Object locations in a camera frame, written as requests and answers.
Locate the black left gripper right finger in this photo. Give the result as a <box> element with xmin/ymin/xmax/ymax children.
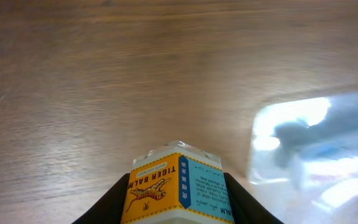
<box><xmin>224</xmin><ymin>172</ymin><xmax>283</xmax><ymax>224</ymax></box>

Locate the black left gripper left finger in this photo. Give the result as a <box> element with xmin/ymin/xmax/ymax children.
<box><xmin>73</xmin><ymin>173</ymin><xmax>130</xmax><ymax>224</ymax></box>

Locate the gold lid balm jar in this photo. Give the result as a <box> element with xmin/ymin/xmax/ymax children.
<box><xmin>121</xmin><ymin>141</ymin><xmax>234</xmax><ymax>224</ymax></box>

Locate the clear plastic container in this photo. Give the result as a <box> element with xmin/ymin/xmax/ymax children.
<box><xmin>247</xmin><ymin>91</ymin><xmax>358</xmax><ymax>223</ymax></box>

